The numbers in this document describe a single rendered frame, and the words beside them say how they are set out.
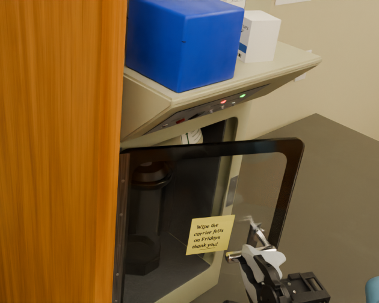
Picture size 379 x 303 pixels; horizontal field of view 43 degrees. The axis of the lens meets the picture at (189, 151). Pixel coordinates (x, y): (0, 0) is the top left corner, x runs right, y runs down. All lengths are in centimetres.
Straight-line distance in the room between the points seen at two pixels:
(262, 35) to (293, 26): 106
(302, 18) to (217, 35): 122
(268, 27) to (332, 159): 109
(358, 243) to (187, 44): 94
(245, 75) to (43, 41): 26
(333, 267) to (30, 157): 82
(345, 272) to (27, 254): 76
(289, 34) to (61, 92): 126
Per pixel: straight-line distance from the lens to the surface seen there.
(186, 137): 82
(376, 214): 152
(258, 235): 86
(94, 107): 53
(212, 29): 57
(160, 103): 56
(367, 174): 172
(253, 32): 69
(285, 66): 71
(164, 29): 56
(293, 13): 173
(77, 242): 66
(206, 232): 81
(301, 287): 75
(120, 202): 72
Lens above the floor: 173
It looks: 30 degrees down
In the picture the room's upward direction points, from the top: 8 degrees clockwise
